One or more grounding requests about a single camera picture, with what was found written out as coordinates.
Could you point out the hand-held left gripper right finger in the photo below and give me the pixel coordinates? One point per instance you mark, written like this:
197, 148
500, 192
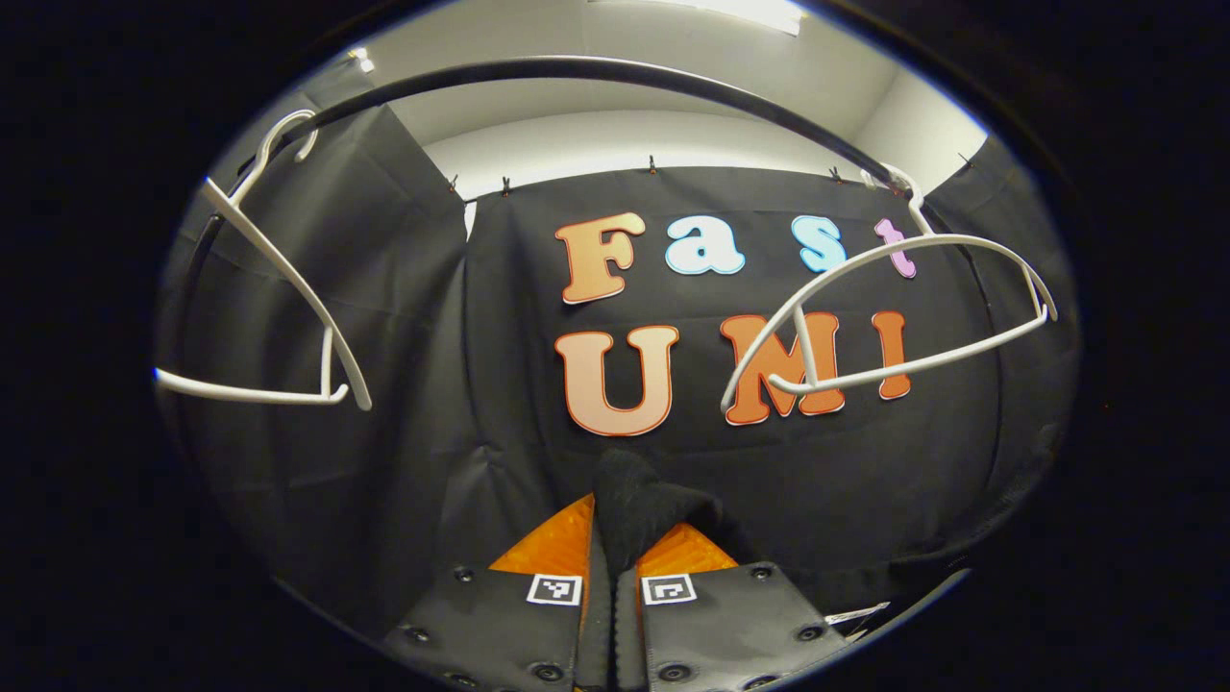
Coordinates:
730, 625

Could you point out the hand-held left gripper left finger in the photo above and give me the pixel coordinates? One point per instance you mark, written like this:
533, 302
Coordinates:
490, 630

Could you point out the black knit jacket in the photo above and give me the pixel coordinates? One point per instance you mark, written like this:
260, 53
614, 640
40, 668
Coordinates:
634, 505

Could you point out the white plastic clothes hanger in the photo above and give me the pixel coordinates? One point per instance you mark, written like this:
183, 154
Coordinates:
913, 362
288, 274

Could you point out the black metal clothes rack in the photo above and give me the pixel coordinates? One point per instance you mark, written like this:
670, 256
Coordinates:
577, 67

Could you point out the white paper hang tag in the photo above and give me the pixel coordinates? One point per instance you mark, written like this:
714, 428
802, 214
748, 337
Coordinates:
855, 613

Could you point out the black backdrop cloth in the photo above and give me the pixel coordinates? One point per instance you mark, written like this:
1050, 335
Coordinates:
384, 384

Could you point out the small ceiling light panel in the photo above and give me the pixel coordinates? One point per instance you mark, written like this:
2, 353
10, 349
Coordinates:
363, 60

